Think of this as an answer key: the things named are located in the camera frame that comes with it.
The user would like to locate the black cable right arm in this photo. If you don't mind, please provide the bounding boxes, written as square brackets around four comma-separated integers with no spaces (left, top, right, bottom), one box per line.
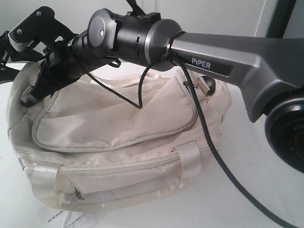
[42,0,297,228]

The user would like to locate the white paper hang tag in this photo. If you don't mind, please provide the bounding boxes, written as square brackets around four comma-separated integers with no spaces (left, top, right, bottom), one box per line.
[41,209,99,228]

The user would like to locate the dark vertical post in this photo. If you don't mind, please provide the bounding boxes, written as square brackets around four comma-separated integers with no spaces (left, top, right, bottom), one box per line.
[266,0,297,38]

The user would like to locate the cream fabric duffel bag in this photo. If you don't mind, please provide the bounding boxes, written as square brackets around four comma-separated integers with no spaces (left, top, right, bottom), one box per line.
[6,61,232,212]

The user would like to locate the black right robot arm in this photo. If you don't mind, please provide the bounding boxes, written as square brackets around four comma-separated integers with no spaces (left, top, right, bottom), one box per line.
[21,7,304,172]

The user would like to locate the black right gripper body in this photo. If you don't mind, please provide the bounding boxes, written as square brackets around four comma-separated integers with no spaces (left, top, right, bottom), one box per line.
[35,45,83,93]

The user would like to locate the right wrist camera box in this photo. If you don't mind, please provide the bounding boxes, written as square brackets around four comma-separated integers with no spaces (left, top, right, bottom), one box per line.
[8,6,76,52]

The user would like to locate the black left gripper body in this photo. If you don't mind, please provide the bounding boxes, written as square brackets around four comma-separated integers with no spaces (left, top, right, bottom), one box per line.
[0,30,43,70]

